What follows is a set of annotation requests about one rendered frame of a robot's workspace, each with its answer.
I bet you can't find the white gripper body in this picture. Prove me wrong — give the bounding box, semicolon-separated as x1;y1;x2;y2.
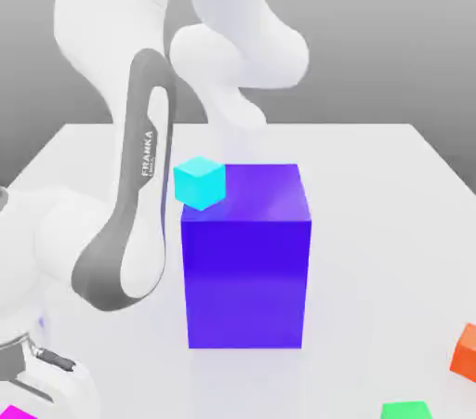
0;358;102;419

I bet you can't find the small green cube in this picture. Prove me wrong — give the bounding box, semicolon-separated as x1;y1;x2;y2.
380;400;435;419

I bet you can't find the large blue box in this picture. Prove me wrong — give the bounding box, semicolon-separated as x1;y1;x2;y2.
180;163;312;350

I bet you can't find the small magenta cube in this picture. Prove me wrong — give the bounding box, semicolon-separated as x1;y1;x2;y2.
0;404;39;419

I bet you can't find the small orange cube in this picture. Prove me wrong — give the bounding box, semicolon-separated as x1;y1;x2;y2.
449;321;476;384

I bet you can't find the small cyan cube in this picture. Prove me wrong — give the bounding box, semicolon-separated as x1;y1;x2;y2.
173;155;227;213

